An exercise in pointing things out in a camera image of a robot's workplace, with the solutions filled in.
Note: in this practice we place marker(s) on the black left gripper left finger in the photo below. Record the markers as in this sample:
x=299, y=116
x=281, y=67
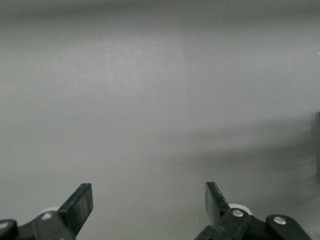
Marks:
x=75, y=212

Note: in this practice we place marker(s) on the dark grey table mat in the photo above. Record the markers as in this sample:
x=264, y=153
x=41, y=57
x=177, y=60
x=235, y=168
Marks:
x=150, y=100

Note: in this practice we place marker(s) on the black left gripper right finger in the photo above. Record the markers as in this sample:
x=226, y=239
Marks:
x=217, y=212

